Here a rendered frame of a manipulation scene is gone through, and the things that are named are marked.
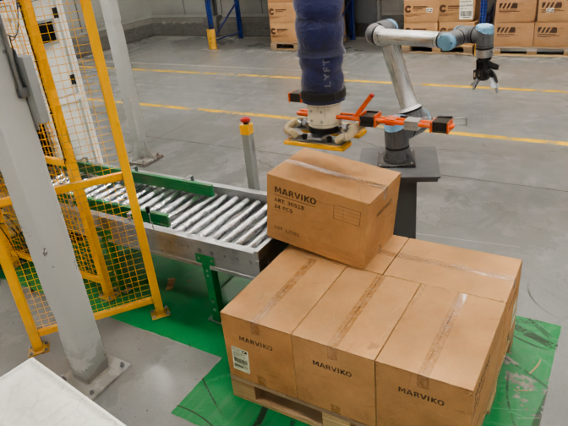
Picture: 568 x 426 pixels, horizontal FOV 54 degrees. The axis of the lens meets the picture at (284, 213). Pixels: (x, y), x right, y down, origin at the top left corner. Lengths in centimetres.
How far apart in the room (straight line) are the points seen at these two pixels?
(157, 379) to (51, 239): 98
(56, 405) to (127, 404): 145
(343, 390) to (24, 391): 135
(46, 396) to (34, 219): 121
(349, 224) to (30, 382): 164
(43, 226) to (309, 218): 131
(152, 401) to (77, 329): 55
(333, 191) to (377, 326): 71
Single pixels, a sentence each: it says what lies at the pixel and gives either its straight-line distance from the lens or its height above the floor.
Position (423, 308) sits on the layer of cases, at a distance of 268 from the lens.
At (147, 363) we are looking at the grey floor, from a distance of 342.
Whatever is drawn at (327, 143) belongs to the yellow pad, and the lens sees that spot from 279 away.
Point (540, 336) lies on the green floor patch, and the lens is 349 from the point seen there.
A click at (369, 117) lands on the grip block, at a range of 273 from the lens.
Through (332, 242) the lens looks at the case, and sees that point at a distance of 293.
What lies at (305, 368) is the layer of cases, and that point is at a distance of 264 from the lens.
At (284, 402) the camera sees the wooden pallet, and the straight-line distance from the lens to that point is 298.
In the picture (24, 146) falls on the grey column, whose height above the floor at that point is 139.
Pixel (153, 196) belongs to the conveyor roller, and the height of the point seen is 53.
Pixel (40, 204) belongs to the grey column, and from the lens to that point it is 286.
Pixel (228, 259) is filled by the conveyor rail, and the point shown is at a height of 51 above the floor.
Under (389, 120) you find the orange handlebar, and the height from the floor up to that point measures 130.
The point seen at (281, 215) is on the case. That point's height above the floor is 77.
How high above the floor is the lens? 217
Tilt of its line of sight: 27 degrees down
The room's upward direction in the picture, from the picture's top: 6 degrees counter-clockwise
